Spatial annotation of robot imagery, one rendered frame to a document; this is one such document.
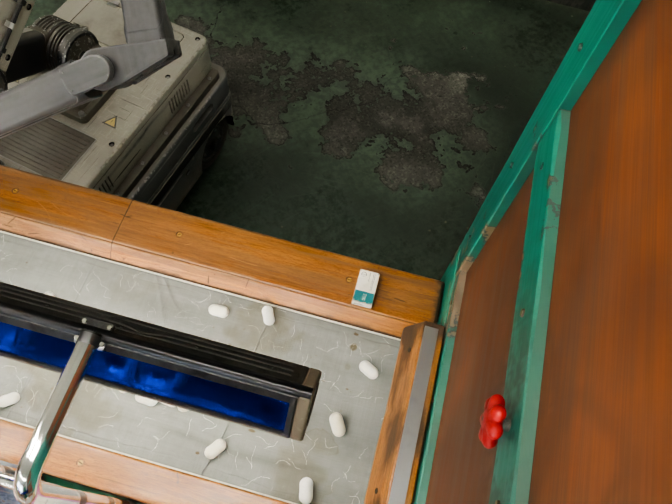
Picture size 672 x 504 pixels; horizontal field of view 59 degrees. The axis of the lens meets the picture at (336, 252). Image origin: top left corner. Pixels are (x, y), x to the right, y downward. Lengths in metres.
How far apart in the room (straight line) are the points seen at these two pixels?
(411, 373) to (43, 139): 1.12
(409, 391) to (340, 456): 0.17
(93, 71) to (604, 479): 0.77
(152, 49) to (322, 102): 1.40
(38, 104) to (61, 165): 0.64
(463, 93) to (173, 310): 1.59
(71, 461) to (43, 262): 0.36
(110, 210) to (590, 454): 0.93
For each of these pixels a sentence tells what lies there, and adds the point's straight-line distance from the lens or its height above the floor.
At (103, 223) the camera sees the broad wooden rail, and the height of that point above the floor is 0.76.
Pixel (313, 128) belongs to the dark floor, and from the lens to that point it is 2.16.
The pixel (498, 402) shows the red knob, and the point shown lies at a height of 1.25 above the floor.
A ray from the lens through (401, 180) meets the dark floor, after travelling 2.07.
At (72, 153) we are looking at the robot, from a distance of 1.61.
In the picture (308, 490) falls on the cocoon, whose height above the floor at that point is 0.76.
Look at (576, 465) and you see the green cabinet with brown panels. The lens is 0.41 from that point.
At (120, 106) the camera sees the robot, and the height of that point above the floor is 0.47.
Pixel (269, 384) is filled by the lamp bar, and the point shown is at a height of 1.11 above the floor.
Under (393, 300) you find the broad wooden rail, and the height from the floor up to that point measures 0.76.
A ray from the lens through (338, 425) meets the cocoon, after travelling 0.97.
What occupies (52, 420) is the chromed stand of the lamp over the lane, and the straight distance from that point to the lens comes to 0.65.
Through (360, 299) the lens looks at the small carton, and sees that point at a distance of 1.01.
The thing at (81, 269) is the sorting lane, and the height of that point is 0.74.
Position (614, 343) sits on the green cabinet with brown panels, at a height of 1.39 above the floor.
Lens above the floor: 1.72
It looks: 64 degrees down
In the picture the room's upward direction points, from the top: 8 degrees clockwise
